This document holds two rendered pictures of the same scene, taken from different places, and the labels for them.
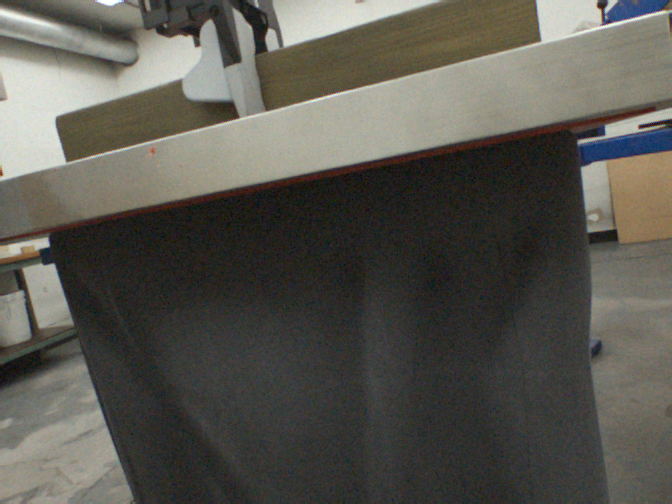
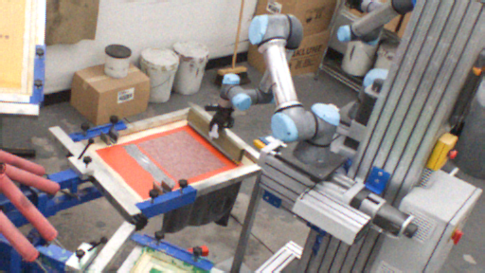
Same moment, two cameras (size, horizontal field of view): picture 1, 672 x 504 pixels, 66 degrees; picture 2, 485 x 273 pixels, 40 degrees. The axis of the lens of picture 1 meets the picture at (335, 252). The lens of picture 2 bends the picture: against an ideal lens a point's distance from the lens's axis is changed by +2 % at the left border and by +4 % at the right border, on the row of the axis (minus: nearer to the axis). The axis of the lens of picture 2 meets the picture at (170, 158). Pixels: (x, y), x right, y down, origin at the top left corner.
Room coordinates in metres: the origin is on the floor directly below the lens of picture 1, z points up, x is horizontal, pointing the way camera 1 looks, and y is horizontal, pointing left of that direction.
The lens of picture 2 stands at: (2.96, 1.12, 2.73)
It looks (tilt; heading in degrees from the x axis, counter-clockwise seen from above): 35 degrees down; 207
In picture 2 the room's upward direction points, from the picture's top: 11 degrees clockwise
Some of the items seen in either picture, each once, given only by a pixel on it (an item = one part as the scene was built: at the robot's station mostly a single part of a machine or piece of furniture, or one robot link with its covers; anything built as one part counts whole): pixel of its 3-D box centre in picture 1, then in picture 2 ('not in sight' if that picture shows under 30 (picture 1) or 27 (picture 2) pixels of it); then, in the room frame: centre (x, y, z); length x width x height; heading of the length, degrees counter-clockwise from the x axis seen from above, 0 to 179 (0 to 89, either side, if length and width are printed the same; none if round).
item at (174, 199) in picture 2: not in sight; (166, 202); (1.00, 0.13, 0.97); 0.30 x 0.05 x 0.07; 160
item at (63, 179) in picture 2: not in sight; (68, 178); (1.21, -0.24, 1.02); 0.17 x 0.06 x 0.05; 160
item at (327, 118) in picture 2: not in sight; (321, 122); (0.63, 0.56, 1.42); 0.13 x 0.12 x 0.14; 145
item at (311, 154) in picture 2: not in sight; (314, 146); (0.63, 0.57, 1.31); 0.15 x 0.15 x 0.10
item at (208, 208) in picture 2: not in sight; (197, 203); (0.69, 0.14, 0.79); 0.46 x 0.09 x 0.33; 160
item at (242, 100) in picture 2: not in sight; (242, 98); (0.48, 0.15, 1.30); 0.11 x 0.11 x 0.08; 55
